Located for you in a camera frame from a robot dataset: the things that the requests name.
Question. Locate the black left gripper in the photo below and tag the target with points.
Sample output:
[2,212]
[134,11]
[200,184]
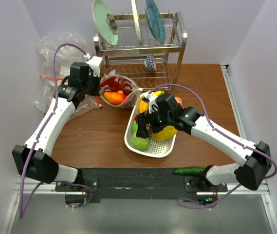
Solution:
[96,91]

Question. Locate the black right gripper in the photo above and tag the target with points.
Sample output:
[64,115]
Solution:
[144,119]

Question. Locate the red plastic lobster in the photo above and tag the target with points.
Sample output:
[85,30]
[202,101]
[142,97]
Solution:
[114,84]

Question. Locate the clear polka dot zip bag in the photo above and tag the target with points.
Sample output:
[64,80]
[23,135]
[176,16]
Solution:
[119,91]

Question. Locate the orange red pepper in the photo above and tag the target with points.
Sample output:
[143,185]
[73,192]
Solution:
[114,98]

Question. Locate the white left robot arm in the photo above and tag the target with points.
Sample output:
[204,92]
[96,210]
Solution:
[33,159]

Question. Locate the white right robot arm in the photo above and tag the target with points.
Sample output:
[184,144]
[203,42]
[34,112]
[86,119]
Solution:
[251,161]

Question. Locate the orange peach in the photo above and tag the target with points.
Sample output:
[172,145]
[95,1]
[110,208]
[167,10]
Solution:
[179,100]

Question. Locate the large yellow banana bunch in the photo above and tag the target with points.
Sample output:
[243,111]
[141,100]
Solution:
[167,133]

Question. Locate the small yellow banana bunch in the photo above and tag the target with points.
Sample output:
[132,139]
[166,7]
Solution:
[143,106]

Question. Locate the pile of clear plastic bags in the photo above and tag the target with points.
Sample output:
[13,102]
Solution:
[65,57]

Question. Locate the grey patterned bowl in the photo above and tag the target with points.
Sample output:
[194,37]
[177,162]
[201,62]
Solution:
[113,72]

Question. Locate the white perforated fruit tray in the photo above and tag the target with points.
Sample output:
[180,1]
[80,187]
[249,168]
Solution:
[157,149]

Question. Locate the green white cabbage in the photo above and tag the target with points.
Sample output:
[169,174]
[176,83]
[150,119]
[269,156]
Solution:
[140,144]

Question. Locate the steel dish rack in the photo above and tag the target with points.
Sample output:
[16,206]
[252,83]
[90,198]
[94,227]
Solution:
[127,57]

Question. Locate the mint green flower plate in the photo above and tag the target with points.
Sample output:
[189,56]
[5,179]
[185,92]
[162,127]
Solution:
[105,22]

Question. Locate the green cucumber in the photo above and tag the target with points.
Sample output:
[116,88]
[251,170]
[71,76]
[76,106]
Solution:
[190,170]

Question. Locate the beige rimmed plate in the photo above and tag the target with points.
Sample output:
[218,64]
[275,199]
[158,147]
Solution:
[137,24]

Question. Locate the teal blue plate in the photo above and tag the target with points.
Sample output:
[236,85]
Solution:
[154,21]

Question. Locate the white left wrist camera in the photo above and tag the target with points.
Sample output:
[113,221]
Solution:
[94,62]

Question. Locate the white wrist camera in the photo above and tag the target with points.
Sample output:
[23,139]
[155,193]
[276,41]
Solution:
[151,100]
[94,62]

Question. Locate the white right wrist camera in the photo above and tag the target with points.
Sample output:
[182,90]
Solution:
[151,100]

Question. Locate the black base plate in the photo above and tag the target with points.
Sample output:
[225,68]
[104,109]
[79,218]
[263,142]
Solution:
[141,183]

